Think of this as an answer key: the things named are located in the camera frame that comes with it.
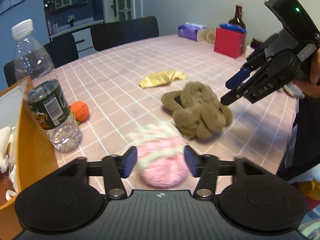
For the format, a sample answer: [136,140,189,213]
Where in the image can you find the pink white crochet toy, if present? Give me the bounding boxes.
[126,121,189,188]

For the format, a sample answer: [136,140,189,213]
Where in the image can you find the brown plush toy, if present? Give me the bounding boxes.
[161,82,233,139]

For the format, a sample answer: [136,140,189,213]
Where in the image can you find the orange crochet toy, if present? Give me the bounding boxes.
[70,101,89,124]

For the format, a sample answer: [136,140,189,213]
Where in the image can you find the yellow cloth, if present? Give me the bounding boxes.
[139,70,188,89]

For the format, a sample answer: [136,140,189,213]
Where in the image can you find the white cloth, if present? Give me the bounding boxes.
[0,126,12,173]

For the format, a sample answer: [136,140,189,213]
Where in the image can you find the right hand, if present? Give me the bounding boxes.
[292,49,320,98]

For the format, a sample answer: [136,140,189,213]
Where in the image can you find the red box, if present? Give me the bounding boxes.
[214,27,246,59]

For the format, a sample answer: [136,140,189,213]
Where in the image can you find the wooden round-pattern box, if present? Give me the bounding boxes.
[197,29,216,44]

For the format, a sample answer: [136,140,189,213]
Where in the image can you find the brown glass bottle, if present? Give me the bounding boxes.
[228,5,246,29]

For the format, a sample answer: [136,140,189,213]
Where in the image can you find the purple tissue pack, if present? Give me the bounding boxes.
[178,22,207,42]

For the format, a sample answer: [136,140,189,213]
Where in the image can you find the pink checkered tablecloth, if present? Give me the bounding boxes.
[51,33,299,196]

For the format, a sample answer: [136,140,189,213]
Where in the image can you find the orange white storage box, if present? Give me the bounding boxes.
[0,76,60,240]

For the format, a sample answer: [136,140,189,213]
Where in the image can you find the clear plastic water bottle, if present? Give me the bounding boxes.
[11,19,82,152]

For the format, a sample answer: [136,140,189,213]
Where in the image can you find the black chair left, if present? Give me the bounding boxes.
[3,33,79,87]

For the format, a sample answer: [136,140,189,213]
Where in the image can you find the black chair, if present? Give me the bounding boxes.
[90,16,159,51]
[3,33,79,87]

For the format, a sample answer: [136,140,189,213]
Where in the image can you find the black chair right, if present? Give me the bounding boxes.
[90,16,159,51]

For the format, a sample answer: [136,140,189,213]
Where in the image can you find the white cabinet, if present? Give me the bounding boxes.
[49,18,104,58]

